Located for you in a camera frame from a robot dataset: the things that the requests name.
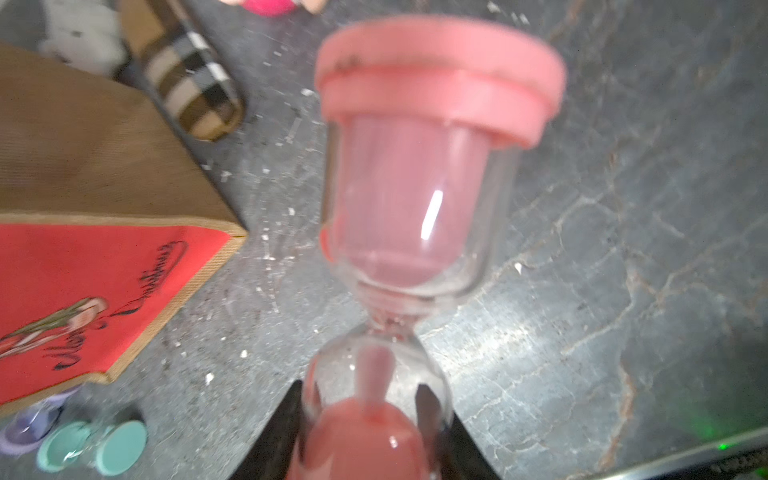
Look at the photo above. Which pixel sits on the plaid glasses case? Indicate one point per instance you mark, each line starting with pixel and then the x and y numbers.
pixel 182 67

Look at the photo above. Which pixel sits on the purple hourglass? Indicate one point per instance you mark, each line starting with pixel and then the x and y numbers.
pixel 26 432

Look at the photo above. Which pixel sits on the green hourglass left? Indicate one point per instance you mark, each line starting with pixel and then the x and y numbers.
pixel 110 450

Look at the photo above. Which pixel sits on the pink plush pig doll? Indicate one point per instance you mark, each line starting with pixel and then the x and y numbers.
pixel 272 8

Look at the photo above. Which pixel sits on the red burlap canvas bag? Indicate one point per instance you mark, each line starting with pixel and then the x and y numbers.
pixel 108 226

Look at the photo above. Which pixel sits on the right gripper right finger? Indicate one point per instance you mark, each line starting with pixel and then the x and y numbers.
pixel 451 451

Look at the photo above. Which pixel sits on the small white plush charm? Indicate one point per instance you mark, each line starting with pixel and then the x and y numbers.
pixel 84 34

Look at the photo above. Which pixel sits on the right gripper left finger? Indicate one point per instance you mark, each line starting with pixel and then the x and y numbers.
pixel 271 455

